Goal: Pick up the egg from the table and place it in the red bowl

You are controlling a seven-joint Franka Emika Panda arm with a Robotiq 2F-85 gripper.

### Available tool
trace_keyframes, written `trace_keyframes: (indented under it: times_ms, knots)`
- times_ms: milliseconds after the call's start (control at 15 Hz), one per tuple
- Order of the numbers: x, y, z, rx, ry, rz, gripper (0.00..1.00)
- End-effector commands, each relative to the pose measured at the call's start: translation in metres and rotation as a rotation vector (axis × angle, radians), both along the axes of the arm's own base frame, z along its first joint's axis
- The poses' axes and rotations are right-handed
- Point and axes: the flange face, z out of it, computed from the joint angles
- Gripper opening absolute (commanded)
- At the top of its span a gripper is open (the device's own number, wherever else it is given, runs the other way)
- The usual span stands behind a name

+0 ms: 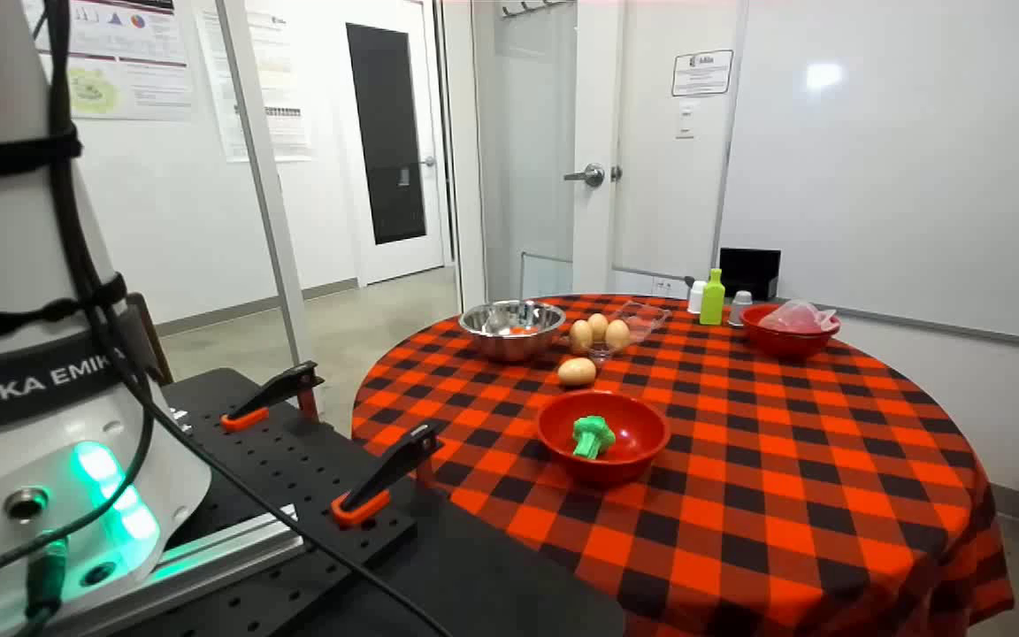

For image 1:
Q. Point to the beige toy egg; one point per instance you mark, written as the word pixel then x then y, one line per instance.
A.
pixel 579 371

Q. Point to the wall paper notice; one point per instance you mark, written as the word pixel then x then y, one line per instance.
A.
pixel 698 77

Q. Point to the white door dark window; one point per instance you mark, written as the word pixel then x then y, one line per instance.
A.
pixel 392 132

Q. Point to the beige egg in carton right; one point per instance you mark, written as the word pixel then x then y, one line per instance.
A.
pixel 617 332

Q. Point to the green toy broccoli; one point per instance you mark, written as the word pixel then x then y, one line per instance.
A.
pixel 593 435

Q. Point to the metal frame post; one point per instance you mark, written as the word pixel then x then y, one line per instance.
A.
pixel 264 171

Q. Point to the black orange clamp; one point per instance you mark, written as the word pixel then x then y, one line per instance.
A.
pixel 378 489
pixel 295 383

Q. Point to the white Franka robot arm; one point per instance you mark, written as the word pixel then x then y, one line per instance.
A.
pixel 91 485

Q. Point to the red bowl far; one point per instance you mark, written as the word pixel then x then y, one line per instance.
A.
pixel 784 345

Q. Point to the red bowl near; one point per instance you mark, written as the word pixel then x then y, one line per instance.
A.
pixel 642 433

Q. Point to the clear egg carton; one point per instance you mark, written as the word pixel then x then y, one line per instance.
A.
pixel 639 316

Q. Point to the wall poster left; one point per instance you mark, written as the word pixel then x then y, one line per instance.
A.
pixel 128 60

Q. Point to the white bottle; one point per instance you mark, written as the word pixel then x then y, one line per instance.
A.
pixel 695 294

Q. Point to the pink cloth in bowl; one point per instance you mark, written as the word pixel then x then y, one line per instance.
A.
pixel 803 316

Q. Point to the red black checkered tablecloth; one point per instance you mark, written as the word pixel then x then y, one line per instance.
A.
pixel 793 499

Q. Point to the red bowl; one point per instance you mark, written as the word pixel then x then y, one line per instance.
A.
pixel 642 433
pixel 784 345

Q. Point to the green bottle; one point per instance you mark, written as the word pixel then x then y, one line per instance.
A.
pixel 712 297

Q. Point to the white door with handle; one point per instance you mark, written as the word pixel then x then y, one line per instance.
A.
pixel 546 78

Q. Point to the beige egg in carton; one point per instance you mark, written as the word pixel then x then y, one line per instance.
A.
pixel 583 332
pixel 617 332

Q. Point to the black box on table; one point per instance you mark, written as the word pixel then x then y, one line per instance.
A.
pixel 753 270

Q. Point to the beige egg in carton left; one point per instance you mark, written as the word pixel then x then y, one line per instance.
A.
pixel 583 332

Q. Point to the steel mixing bowl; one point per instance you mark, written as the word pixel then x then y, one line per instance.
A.
pixel 516 330

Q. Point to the whiteboard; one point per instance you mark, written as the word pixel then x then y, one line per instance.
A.
pixel 879 154

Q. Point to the black orange clamp far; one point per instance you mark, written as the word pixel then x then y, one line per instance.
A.
pixel 295 383

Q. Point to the black orange clamp near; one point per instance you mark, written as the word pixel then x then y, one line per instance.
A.
pixel 378 489

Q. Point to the black perforated mounting board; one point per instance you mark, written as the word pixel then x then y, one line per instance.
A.
pixel 461 575

